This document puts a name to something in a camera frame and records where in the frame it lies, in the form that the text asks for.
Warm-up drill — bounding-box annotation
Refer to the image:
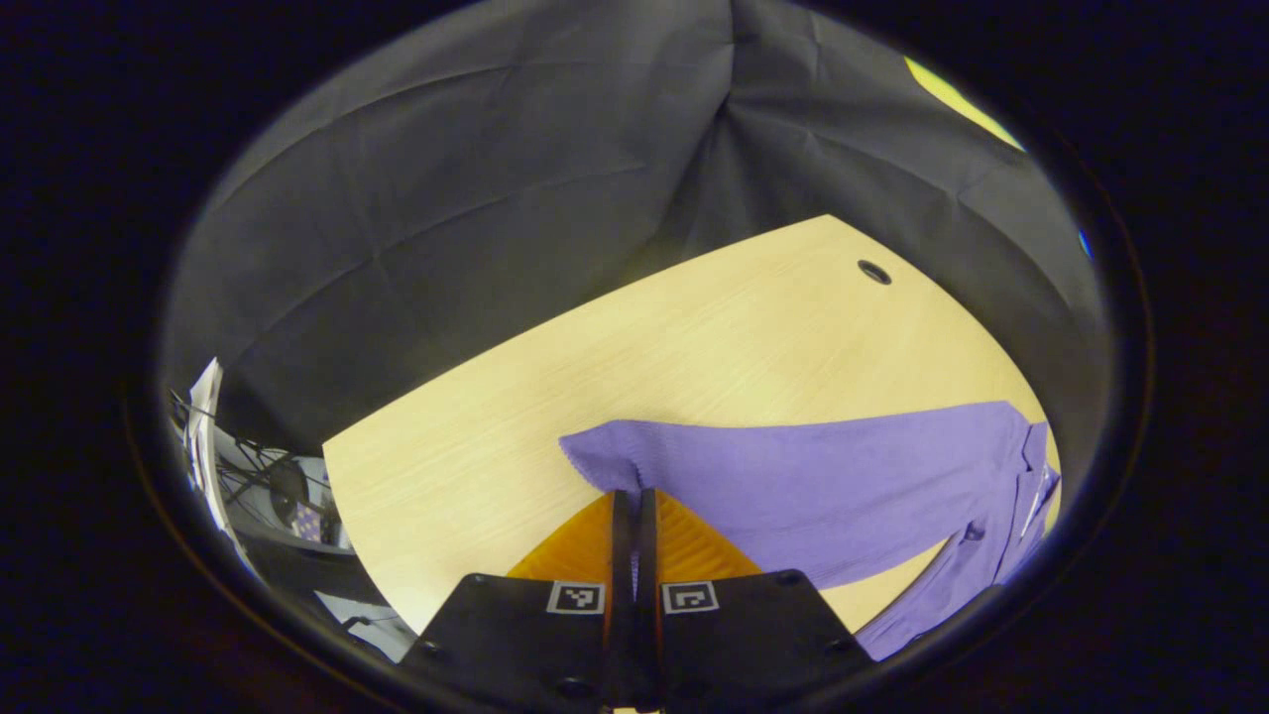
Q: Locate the black cable bundle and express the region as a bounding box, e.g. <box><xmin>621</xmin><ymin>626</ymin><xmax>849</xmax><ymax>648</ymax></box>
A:
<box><xmin>213</xmin><ymin>436</ymin><xmax>333</xmax><ymax>527</ymax></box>

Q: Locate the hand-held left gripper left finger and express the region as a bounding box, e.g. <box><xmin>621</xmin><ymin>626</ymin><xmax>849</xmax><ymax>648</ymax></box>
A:
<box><xmin>401</xmin><ymin>487</ymin><xmax>635</xmax><ymax>713</ymax></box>

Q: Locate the black backdrop cloth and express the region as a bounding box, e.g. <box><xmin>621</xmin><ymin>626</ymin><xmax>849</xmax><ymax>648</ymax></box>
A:
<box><xmin>162</xmin><ymin>0</ymin><xmax>1109</xmax><ymax>467</ymax></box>

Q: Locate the purple knit shirt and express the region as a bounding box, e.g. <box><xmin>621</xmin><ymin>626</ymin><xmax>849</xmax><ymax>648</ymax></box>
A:
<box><xmin>558</xmin><ymin>400</ymin><xmax>1062</xmax><ymax>662</ymax></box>

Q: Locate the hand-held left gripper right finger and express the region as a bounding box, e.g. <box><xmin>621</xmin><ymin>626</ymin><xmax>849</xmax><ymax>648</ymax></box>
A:
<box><xmin>634</xmin><ymin>487</ymin><xmax>875</xmax><ymax>714</ymax></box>

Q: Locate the white panel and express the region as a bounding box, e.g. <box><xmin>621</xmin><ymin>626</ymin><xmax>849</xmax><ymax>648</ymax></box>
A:
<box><xmin>183</xmin><ymin>357</ymin><xmax>227</xmax><ymax>497</ymax></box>

